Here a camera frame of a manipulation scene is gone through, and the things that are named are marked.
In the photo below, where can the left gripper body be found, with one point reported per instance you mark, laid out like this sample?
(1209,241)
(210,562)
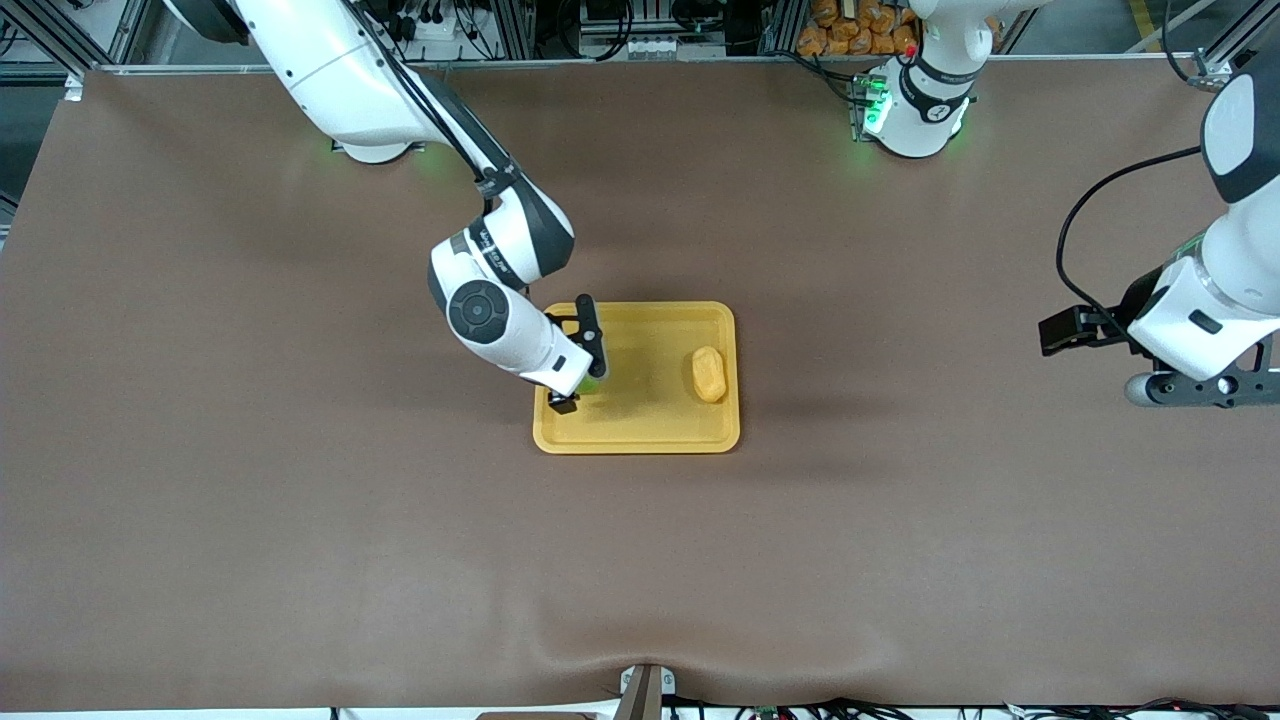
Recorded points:
(1128,309)

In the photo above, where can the green apple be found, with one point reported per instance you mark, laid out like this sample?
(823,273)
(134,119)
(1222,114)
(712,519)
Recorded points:
(590,383)

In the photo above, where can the yellow potato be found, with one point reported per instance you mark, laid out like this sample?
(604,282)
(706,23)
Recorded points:
(709,375)

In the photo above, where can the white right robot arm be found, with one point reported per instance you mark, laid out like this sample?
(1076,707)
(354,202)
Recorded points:
(330,70)

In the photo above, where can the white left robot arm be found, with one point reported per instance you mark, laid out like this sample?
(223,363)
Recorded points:
(925,120)

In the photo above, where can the yellow plastic tray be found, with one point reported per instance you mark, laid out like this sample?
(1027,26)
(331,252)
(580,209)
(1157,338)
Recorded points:
(650,420)

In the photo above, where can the brown table mat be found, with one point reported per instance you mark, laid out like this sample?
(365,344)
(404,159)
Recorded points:
(640,560)

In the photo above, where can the white terminal block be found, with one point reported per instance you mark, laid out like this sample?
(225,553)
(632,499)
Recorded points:
(655,47)

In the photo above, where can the white power strip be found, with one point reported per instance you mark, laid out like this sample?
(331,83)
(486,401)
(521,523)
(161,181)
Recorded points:
(440,28)

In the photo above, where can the orange packaged snacks pile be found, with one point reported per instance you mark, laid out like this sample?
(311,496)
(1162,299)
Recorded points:
(850,40)

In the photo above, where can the aluminium frame post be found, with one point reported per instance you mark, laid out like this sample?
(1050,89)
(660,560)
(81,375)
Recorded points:
(130,30)
(1212,68)

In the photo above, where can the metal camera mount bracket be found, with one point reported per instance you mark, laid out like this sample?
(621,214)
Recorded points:
(645,695)

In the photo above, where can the aluminium table edge rail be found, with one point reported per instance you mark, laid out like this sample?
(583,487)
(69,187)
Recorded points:
(700,63)

